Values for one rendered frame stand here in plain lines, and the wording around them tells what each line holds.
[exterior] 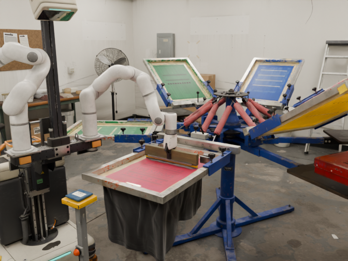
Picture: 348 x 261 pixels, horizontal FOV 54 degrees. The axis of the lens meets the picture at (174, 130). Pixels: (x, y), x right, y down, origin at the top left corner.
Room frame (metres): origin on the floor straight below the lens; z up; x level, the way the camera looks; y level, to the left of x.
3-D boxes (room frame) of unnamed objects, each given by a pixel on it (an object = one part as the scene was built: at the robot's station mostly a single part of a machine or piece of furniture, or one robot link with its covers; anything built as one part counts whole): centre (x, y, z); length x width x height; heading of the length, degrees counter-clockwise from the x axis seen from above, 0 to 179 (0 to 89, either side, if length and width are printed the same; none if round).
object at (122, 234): (1.80, 0.24, 0.74); 0.45 x 0.03 x 0.43; 57
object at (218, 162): (2.09, -0.28, 0.97); 0.30 x 0.05 x 0.07; 147
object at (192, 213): (1.88, -0.06, 0.74); 0.46 x 0.04 x 0.42; 147
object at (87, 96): (2.17, 0.55, 1.37); 0.13 x 0.10 x 0.16; 178
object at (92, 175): (2.04, 0.08, 0.97); 0.79 x 0.58 x 0.04; 147
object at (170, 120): (2.15, 0.06, 1.25); 0.15 x 0.10 x 0.11; 88
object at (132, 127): (2.97, 0.41, 1.05); 1.08 x 0.61 x 0.23; 87
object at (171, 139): (2.14, 0.02, 1.12); 0.10 x 0.07 x 0.11; 147
